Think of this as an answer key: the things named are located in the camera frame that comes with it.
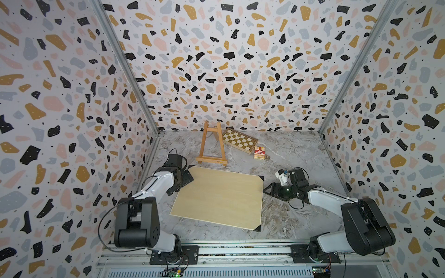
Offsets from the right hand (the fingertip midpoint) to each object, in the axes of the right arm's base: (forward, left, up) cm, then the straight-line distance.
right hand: (268, 192), depth 89 cm
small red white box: (+28, +2, -3) cm, 29 cm away
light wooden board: (-3, +24, -1) cm, 25 cm away
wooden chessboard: (+37, +15, -1) cm, 40 cm away
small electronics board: (-35, +41, -3) cm, 54 cm away
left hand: (+4, +44, +3) cm, 44 cm away
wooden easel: (+27, +27, +14) cm, 40 cm away
